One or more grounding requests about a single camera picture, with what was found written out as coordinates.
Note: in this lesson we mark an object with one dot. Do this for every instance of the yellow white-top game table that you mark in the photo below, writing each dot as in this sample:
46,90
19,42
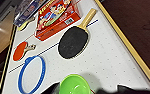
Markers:
107,66

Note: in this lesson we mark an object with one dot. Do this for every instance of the red game box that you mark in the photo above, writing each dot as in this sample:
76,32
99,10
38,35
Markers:
57,18

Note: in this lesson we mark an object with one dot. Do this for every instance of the orange game paddle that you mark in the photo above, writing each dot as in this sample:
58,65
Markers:
20,51

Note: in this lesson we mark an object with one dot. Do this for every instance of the black ping pong paddle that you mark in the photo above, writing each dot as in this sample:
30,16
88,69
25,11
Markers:
72,41

